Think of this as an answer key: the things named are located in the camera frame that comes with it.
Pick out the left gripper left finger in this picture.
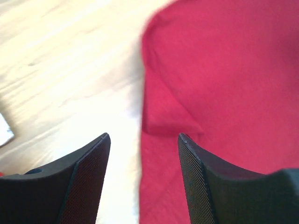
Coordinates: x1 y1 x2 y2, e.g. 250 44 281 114
0 133 111 224

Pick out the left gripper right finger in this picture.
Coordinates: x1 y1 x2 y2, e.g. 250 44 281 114
178 133 299 224

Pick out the dark red t shirt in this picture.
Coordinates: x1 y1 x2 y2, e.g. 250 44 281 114
139 0 299 224

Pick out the folded white t shirt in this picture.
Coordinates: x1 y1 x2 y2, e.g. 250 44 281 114
0 114 14 147

